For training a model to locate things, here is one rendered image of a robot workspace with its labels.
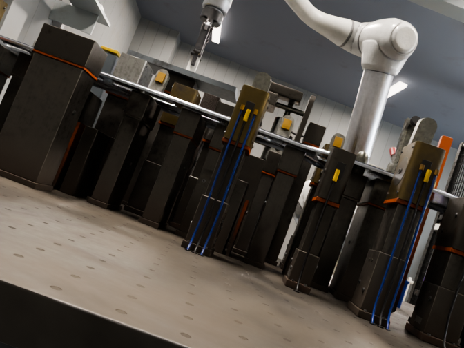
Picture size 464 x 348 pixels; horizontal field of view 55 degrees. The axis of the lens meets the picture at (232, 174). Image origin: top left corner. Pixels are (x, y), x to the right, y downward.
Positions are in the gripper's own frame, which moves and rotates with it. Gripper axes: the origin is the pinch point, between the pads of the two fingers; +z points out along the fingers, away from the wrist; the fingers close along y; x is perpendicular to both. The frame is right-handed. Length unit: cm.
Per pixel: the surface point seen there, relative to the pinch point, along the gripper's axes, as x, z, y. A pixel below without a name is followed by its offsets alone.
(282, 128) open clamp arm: -31.6, 14.0, -27.1
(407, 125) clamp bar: -63, 1, -30
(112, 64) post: 24.2, 9.3, -0.6
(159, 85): 4.6, 14.1, -21.2
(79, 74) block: 16, 25, -53
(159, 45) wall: 126, -195, 656
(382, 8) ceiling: -144, -232, 323
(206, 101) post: -9.0, 12.8, -17.2
